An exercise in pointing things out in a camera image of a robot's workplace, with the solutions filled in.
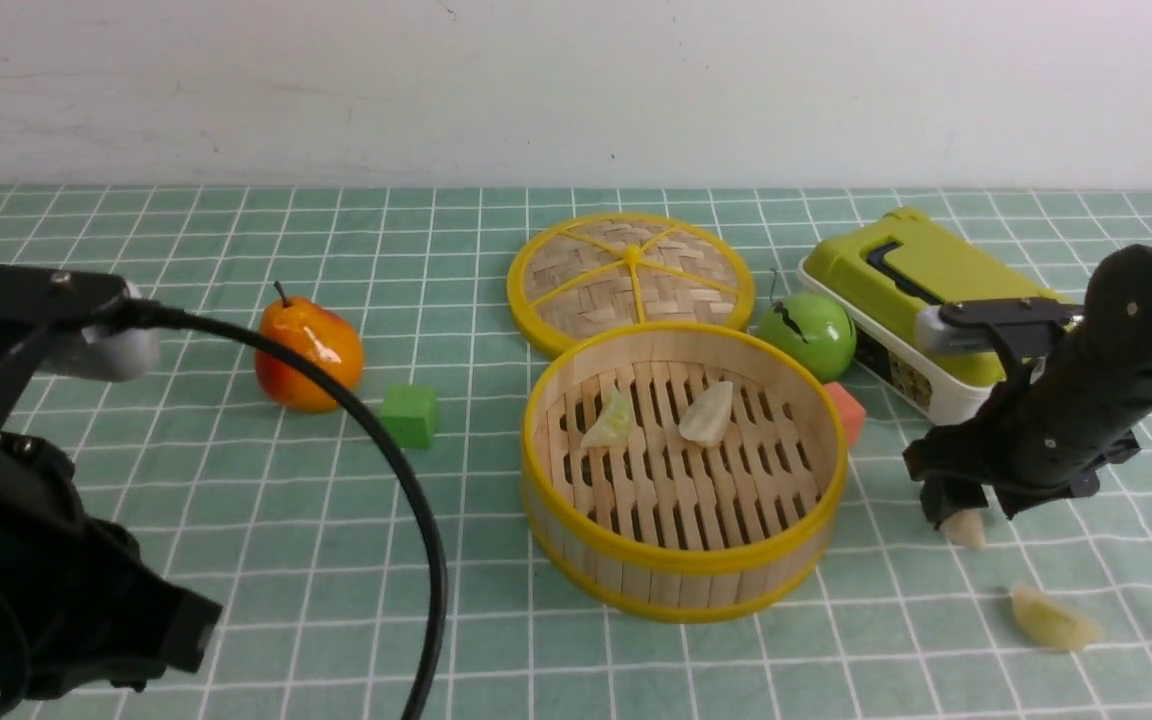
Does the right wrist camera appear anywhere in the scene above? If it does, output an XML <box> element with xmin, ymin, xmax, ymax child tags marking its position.
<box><xmin>914</xmin><ymin>296</ymin><xmax>1084</xmax><ymax>357</ymax></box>

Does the greenish dumpling bottom edge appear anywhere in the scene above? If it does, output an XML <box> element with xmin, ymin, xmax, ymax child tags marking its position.
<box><xmin>579</xmin><ymin>386</ymin><xmax>637</xmax><ymax>450</ymax></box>

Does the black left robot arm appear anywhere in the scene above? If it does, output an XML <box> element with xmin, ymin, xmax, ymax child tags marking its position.
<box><xmin>0</xmin><ymin>263</ymin><xmax>221</xmax><ymax>717</ymax></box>

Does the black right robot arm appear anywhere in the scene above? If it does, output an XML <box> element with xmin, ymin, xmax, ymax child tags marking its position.
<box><xmin>902</xmin><ymin>243</ymin><xmax>1152</xmax><ymax>528</ymax></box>

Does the green cube block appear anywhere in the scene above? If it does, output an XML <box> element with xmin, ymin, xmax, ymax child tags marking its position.
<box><xmin>379</xmin><ymin>384</ymin><xmax>442</xmax><ymax>450</ymax></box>

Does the black cable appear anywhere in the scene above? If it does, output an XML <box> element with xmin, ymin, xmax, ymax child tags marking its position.
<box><xmin>116</xmin><ymin>300</ymin><xmax>450</xmax><ymax>720</ymax></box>

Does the orange cube block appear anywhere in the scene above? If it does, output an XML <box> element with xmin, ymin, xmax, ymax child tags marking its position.
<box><xmin>824</xmin><ymin>382</ymin><xmax>867</xmax><ymax>448</ymax></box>

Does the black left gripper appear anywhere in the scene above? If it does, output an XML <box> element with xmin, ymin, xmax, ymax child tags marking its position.
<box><xmin>0</xmin><ymin>432</ymin><xmax>221</xmax><ymax>706</ymax></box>

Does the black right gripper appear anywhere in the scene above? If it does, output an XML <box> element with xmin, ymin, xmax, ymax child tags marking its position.
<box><xmin>902</xmin><ymin>334</ymin><xmax>1142</xmax><ymax>530</ymax></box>

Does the bamboo steamer tray yellow rim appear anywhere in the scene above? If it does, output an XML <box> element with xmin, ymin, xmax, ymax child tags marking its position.
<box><xmin>521</xmin><ymin>323</ymin><xmax>849</xmax><ymax>623</ymax></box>

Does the woven bamboo steamer lid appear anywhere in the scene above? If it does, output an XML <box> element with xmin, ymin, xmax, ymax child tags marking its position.
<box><xmin>506</xmin><ymin>211</ymin><xmax>756</xmax><ymax>357</ymax></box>

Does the green apple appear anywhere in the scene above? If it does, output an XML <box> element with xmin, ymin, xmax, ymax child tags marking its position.
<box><xmin>751</xmin><ymin>270</ymin><xmax>858</xmax><ymax>384</ymax></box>

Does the green checkered tablecloth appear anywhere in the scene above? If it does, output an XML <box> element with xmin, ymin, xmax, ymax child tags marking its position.
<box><xmin>0</xmin><ymin>184</ymin><xmax>1152</xmax><ymax>719</ymax></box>

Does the white dumpling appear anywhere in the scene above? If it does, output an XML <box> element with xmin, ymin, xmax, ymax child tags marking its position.
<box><xmin>938</xmin><ymin>509</ymin><xmax>988</xmax><ymax>551</ymax></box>
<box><xmin>679</xmin><ymin>381</ymin><xmax>735</xmax><ymax>448</ymax></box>

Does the orange red pear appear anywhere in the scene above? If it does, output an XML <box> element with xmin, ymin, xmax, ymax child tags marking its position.
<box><xmin>253</xmin><ymin>281</ymin><xmax>365</xmax><ymax>414</ymax></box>

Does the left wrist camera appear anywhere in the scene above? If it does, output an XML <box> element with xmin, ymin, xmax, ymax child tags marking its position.
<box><xmin>29</xmin><ymin>324</ymin><xmax>161</xmax><ymax>382</ymax></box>

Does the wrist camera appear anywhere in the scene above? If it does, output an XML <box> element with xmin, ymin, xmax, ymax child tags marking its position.
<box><xmin>29</xmin><ymin>324</ymin><xmax>161</xmax><ymax>382</ymax></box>
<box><xmin>914</xmin><ymin>296</ymin><xmax>1084</xmax><ymax>357</ymax></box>

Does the green lidded white box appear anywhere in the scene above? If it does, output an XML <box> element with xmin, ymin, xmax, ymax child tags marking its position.
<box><xmin>797</xmin><ymin>209</ymin><xmax>1061</xmax><ymax>425</ymax></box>

